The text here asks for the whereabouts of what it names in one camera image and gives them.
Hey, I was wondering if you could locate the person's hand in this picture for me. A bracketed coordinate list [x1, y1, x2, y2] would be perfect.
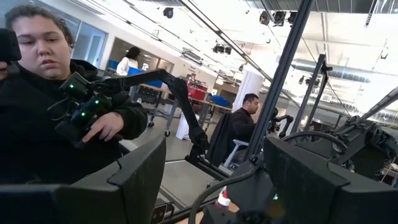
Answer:
[81, 111, 125, 144]

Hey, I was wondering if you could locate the person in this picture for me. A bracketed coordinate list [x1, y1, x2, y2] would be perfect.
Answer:
[116, 45, 141, 77]
[229, 92, 261, 147]
[0, 4, 149, 185]

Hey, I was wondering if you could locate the round silver ventilation duct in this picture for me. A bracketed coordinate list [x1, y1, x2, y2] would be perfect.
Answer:
[290, 58, 373, 84]

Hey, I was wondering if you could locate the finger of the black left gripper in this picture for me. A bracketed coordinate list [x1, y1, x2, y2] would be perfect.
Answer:
[198, 203, 249, 224]

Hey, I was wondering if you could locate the wooden background workbench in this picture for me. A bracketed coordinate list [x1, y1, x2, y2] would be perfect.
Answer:
[139, 82, 233, 138]

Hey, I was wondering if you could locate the red storage bin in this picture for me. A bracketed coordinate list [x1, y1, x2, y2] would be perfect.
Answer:
[187, 81, 208, 101]

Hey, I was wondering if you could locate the black jacket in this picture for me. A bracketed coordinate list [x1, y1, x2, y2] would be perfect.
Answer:
[205, 111, 234, 167]

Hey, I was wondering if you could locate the white pillar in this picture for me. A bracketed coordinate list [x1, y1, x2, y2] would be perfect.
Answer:
[232, 70, 266, 113]

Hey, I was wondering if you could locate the grey office chair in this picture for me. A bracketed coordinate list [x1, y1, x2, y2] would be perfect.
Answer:
[223, 138, 250, 170]

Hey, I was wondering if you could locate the red food colouring bottle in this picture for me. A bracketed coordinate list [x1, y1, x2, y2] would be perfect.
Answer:
[216, 185, 231, 210]

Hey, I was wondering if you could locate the blue storage bin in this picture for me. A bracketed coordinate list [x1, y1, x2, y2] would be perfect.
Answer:
[210, 95, 231, 108]
[127, 66, 164, 88]

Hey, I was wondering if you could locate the black handheld device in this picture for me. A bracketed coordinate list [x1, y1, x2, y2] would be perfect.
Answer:
[0, 28, 22, 63]

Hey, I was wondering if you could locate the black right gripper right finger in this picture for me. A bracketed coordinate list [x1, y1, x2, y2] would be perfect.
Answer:
[263, 136, 398, 224]

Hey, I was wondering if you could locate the black table edge frame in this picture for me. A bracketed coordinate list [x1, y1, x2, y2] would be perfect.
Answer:
[149, 154, 233, 224]

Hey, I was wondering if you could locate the black aluminium frame post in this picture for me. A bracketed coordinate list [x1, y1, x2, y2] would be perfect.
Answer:
[290, 53, 334, 135]
[244, 0, 315, 162]

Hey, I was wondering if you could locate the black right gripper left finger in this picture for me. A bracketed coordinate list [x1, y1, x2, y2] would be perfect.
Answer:
[0, 135, 167, 224]

